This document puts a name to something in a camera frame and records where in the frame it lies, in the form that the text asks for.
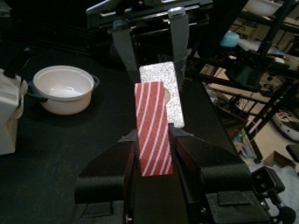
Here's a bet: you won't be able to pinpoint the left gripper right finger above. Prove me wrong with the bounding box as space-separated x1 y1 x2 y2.
170 125 255 203

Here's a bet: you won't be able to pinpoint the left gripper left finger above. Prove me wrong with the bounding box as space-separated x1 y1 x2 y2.
74 130 138 205

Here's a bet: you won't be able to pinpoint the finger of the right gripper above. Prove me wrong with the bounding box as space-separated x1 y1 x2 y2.
167 6 192 92
111 19 142 85

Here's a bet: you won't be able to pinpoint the white toy rice block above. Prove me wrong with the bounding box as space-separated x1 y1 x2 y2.
138 60 187 130

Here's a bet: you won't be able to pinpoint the red striped toy salmon slice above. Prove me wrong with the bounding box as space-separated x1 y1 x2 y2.
134 80 175 178

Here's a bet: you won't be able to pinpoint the teal round container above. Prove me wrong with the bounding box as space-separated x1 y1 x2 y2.
219 31 242 49

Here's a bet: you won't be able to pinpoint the black boxy device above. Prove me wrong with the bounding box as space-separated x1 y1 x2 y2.
250 165 289 196

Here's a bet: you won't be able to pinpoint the brown cardboard box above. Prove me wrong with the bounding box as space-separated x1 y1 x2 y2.
263 150 298 171

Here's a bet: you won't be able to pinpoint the white rounded floor object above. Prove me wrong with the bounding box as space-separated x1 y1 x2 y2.
271 109 299 144

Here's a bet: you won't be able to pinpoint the white background bowl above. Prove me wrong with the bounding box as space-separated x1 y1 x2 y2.
245 0 286 18

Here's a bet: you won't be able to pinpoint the white toy knife block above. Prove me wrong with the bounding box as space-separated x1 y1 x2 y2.
0 67 30 156

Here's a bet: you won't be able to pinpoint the white toy pot dark handles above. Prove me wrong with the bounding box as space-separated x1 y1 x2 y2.
24 64 102 116

